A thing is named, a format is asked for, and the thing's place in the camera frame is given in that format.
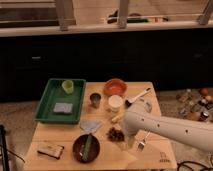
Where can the orange bowl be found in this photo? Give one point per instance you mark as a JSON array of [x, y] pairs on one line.
[[115, 87]]

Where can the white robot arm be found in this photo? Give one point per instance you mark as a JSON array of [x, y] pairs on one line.
[[193, 133]]

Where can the white round container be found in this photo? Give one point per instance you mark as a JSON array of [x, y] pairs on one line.
[[115, 102]]

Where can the small wooden block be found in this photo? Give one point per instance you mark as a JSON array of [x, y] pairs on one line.
[[50, 149]]

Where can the silver fork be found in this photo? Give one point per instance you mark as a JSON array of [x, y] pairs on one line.
[[142, 143]]

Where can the green cucumber stick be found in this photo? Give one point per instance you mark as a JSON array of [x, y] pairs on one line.
[[87, 148]]

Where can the wooden railing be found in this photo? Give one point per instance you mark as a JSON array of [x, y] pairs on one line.
[[99, 16]]

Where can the black stand at left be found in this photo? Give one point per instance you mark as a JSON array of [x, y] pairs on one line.
[[3, 149]]

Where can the dark brown plate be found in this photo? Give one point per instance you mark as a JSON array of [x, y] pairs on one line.
[[78, 148]]

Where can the bunch of dark grapes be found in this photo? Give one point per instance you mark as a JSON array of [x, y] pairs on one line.
[[115, 135]]

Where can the grey folded cloth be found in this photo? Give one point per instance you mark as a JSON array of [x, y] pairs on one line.
[[88, 127]]

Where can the green plastic tray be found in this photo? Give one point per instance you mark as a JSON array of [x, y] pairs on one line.
[[53, 94]]

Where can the small metal cup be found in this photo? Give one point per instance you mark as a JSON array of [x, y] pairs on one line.
[[95, 99]]

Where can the light green plastic cup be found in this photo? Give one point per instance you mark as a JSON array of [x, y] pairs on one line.
[[68, 86]]

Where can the grey sponge block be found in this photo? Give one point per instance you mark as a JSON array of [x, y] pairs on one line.
[[65, 108]]

